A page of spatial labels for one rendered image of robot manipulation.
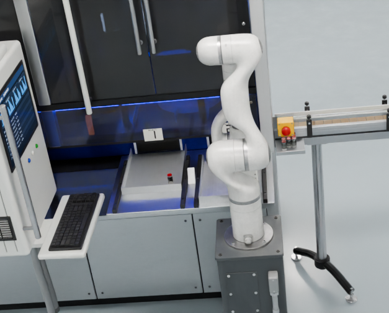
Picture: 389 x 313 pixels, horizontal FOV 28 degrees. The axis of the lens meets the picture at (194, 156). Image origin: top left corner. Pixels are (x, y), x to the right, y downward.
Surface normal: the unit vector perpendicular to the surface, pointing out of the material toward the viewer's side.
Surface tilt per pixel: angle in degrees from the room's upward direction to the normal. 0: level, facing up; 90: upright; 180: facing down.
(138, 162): 0
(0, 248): 90
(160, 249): 90
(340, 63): 0
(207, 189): 0
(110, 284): 90
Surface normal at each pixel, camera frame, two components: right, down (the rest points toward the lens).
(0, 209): -0.08, 0.51
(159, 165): -0.12, -0.86
